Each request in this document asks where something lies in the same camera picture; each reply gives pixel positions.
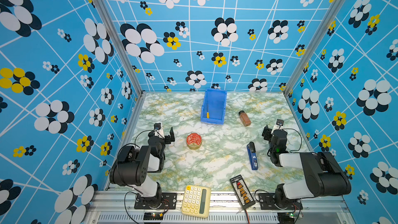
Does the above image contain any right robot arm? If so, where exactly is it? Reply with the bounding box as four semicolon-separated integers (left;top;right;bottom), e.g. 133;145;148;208
262;126;351;208

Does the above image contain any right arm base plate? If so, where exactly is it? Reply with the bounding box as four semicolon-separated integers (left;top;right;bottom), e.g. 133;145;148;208
258;192;303;212

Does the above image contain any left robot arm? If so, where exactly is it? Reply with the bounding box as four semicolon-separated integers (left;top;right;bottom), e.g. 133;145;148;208
109;123;175;205

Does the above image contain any aluminium front rail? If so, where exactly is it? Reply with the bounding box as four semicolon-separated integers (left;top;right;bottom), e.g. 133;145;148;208
84;191;354;224

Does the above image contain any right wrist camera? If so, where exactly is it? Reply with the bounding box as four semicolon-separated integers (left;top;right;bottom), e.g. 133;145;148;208
273;119;284;131

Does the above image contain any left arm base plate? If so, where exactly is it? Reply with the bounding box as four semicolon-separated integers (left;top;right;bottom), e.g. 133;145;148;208
134;192;177;210

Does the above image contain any round red gold tin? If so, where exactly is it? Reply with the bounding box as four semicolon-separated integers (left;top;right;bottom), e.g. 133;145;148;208
186;132;202;150

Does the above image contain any blue plastic bin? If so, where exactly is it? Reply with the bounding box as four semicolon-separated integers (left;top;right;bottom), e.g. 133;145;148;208
201;89;227;125

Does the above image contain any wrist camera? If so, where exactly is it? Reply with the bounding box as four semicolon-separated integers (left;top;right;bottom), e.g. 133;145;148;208
154;123;165;139
273;119;284;131

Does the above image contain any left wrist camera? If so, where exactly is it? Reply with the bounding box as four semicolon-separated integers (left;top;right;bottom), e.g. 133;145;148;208
154;123;165;139

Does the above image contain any blue black stapler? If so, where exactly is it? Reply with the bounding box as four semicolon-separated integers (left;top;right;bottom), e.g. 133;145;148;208
247;142;258;171

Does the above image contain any brown spice jar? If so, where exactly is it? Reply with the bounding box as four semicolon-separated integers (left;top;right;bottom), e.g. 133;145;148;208
238;111;251;127

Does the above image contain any yellow handled screwdriver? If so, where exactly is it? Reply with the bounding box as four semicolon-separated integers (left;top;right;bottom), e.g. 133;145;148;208
206;104;210;119

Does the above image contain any yellow calculator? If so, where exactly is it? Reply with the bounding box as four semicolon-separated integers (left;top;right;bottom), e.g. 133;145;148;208
181;185;211;218

